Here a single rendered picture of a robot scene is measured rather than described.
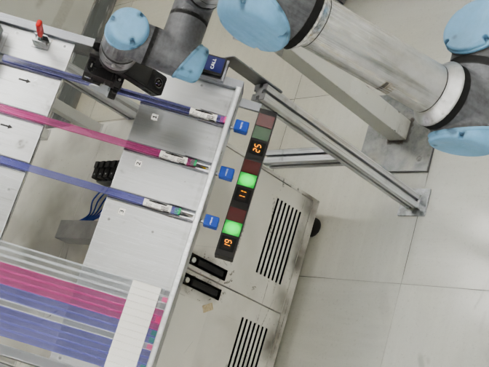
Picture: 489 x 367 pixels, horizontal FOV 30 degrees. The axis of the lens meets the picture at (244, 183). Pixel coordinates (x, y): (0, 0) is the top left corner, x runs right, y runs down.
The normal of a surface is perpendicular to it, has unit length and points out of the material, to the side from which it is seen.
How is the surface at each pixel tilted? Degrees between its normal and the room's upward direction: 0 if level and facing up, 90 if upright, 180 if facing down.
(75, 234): 0
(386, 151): 0
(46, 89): 46
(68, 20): 90
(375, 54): 75
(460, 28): 7
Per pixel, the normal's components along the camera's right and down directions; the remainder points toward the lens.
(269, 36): -0.41, 0.85
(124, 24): 0.26, -0.22
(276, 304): 0.69, -0.02
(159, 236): 0.03, -0.29
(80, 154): -0.67, -0.41
